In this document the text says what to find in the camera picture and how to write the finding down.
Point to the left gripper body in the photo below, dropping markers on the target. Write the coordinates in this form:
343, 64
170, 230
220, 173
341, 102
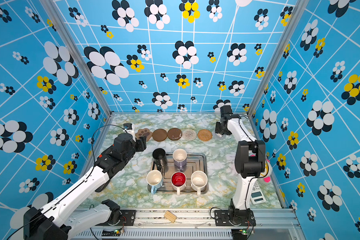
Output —
140, 145

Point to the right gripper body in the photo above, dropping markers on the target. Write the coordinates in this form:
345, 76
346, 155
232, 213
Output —
219, 129

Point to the woven rattan coaster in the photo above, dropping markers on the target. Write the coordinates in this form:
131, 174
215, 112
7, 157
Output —
205, 135

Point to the black mug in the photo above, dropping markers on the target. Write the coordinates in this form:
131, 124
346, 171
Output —
160, 158

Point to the dark brown round coaster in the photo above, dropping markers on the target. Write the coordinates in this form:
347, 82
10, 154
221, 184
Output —
160, 135

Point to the scratched brown round coaster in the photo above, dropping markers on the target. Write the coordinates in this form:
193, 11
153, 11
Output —
174, 134

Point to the white mug blue handle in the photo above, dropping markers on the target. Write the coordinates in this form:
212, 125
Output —
155, 180

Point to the purple mug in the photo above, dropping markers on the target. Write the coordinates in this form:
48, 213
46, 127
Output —
180, 158

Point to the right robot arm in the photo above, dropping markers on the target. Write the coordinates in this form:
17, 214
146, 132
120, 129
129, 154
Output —
247, 145

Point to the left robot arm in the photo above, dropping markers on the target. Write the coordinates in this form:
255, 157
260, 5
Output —
54, 220

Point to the paw shaped cork coaster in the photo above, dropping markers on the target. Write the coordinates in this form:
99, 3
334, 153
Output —
144, 133

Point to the metal tray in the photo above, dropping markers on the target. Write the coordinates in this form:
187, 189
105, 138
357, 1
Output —
195, 162

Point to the red inside mug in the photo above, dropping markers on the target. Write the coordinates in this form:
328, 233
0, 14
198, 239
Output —
178, 181

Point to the white mug front right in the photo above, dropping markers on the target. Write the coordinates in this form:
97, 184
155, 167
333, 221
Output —
199, 181

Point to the pink plush toy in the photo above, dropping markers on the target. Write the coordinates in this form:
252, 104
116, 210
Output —
267, 172

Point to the small wooden block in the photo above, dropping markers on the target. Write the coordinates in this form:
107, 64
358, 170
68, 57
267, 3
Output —
170, 216

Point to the white calculator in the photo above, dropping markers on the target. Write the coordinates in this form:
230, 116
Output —
257, 196

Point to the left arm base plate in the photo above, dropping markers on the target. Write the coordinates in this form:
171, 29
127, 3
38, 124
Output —
126, 218

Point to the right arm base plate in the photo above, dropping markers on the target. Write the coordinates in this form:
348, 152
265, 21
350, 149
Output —
240, 218

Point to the aluminium front rail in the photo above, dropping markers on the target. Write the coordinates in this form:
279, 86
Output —
197, 224

